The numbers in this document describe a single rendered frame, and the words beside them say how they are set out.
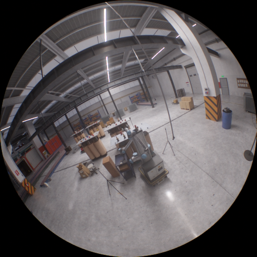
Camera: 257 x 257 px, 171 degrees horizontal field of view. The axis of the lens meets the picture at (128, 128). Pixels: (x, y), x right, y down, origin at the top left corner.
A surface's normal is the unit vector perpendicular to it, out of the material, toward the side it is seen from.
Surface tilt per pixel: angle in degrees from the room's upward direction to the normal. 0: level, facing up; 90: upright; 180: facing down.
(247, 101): 90
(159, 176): 0
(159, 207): 0
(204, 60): 90
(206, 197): 0
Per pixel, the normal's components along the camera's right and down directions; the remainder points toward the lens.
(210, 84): -0.91, 0.42
